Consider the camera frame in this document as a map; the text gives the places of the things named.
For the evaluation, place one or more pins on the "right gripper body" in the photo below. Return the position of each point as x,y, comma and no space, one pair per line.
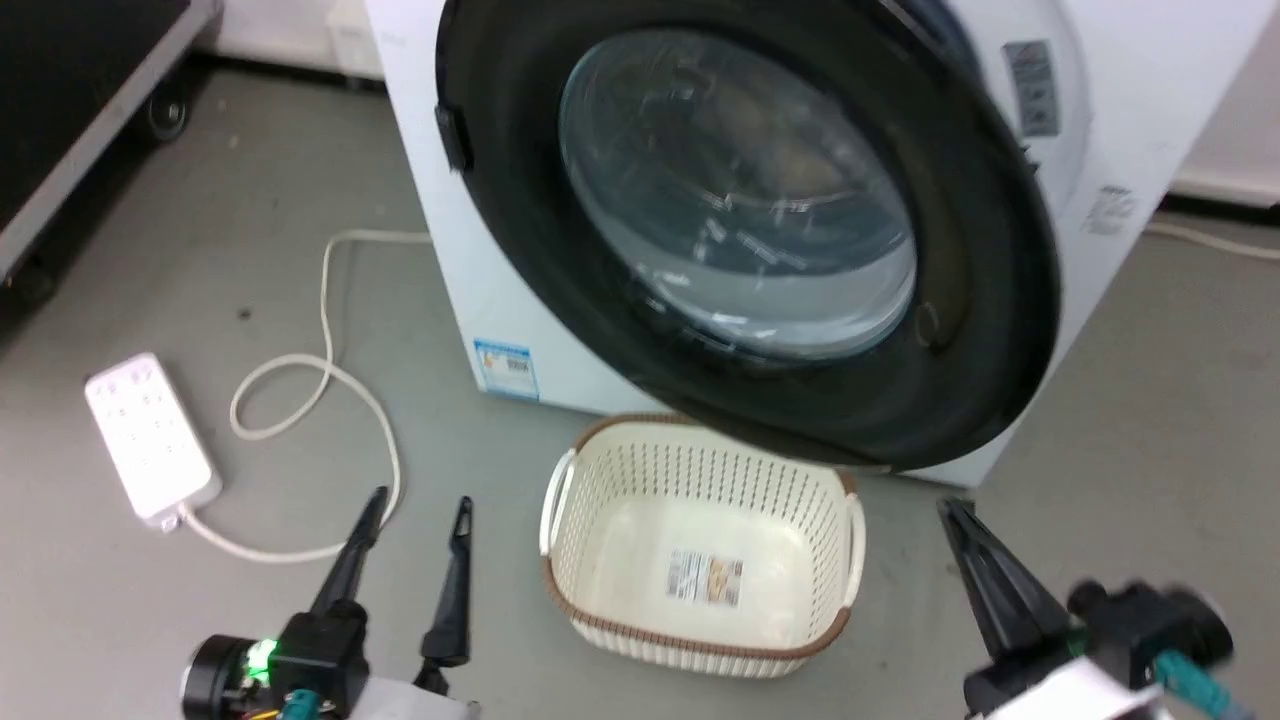
1030,675

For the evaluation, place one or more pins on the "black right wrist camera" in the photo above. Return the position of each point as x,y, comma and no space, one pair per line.
1150,620

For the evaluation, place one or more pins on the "grey warning sticker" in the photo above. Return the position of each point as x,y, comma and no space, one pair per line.
1032,88

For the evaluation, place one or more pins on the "black round washing machine door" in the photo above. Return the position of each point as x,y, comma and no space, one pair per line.
985,300

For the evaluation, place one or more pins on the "blue energy label sticker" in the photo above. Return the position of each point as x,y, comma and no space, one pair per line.
505,368

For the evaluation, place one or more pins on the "white front-load washing machine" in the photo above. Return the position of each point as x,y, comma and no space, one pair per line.
450,280

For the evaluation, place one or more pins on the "small white text sticker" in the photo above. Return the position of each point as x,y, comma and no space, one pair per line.
1109,211

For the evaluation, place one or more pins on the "white power strip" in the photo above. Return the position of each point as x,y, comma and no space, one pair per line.
148,435

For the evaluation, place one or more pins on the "black platform cart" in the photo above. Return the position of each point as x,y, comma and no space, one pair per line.
60,90

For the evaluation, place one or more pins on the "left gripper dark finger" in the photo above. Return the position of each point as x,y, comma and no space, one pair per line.
352,560
455,600

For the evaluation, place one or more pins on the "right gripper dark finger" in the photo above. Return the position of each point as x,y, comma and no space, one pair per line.
975,580
1020,590

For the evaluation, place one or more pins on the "black caster wheel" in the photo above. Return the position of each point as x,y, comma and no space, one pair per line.
167,115
28,282

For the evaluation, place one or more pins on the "paper label of basket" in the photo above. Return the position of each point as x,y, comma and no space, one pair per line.
705,577

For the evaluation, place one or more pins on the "cream plastic laundry basket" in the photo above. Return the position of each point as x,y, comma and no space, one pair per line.
600,590

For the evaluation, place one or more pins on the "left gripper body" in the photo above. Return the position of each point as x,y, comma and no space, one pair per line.
320,655

